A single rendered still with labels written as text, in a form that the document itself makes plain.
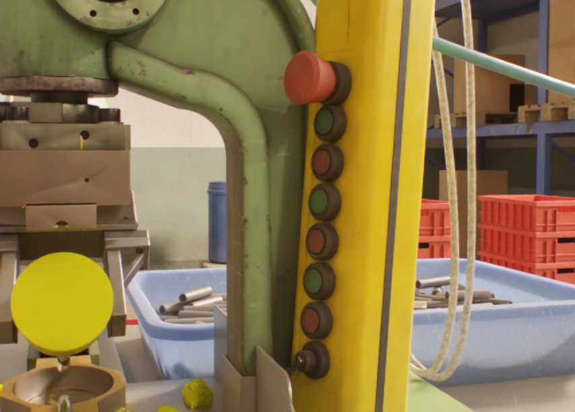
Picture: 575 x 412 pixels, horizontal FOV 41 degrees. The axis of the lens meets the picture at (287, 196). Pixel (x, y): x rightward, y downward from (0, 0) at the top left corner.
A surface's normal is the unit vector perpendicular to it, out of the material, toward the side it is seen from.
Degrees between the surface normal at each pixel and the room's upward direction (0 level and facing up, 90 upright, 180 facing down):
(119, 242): 34
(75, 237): 124
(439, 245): 90
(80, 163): 90
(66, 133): 90
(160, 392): 0
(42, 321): 74
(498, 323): 100
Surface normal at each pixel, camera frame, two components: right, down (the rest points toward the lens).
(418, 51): 0.63, 0.04
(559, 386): 0.00, -1.00
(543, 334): 0.29, 0.22
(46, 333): 0.27, -0.23
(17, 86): -0.48, 0.05
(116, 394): 0.95, 0.02
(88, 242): 0.23, 0.60
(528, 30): -0.96, 0.01
